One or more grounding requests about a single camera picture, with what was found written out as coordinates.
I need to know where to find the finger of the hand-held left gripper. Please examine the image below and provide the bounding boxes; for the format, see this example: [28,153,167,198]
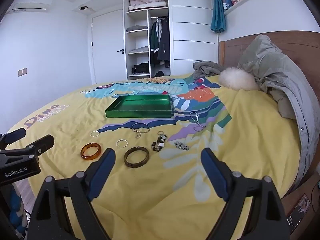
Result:
[0,127,27,151]
[5,134,55,162]

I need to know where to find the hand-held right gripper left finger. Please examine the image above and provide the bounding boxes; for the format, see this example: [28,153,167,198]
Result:
[27,148,116,240]

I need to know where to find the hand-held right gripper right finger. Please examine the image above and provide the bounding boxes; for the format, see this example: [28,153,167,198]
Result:
[201,148,290,240]

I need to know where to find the amber translucent bangle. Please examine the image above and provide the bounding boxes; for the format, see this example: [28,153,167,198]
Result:
[80,142,102,161]

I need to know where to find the dark olive bangle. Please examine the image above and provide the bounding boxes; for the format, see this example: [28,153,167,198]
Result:
[123,146,150,168]

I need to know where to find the silver chain necklace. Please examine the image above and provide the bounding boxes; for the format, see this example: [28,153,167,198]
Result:
[189,112,207,132]

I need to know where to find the thin silver bangle with clasp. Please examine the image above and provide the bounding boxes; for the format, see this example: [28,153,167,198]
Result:
[131,122,150,134]

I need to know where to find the brown white bead bracelet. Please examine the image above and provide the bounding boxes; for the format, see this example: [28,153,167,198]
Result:
[151,135,167,153]

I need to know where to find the green rectangular tray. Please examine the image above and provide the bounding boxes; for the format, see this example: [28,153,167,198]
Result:
[105,94,175,118]

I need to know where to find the blue white patterned cloth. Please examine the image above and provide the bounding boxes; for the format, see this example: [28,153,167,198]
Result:
[9,185,28,238]

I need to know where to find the yellow dinosaur printed blanket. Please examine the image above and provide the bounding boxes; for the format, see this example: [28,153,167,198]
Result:
[0,76,308,240]

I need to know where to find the dark printed booklet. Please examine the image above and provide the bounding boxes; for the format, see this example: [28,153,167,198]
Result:
[286,194,311,233]

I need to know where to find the white fluffy pillow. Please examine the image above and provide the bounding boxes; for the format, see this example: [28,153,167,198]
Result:
[219,67,260,91]

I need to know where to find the grey fleece garment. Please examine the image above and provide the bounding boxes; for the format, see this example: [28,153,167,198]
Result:
[192,61,228,82]

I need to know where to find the folded black clothes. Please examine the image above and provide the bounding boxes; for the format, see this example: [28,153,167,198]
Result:
[132,63,150,75]

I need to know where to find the white door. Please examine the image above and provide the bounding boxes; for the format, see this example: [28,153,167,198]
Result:
[91,10,127,85]

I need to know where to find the wooden headboard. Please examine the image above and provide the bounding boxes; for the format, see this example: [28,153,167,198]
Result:
[219,31,320,85]

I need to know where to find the grey padded coat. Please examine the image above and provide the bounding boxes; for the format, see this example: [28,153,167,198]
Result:
[237,34,320,188]

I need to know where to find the white air conditioner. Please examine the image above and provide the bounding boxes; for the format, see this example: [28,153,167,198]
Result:
[7,0,54,13]

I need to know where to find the hanging dark coat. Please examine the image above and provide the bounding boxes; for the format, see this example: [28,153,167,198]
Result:
[157,17,171,67]

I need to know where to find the hanging green white jacket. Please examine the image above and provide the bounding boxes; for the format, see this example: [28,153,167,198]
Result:
[150,20,162,55]

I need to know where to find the white wardrobe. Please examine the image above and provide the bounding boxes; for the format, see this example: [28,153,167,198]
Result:
[123,0,219,80]

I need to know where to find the teal curtain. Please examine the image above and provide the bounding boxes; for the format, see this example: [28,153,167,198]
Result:
[211,0,227,33]

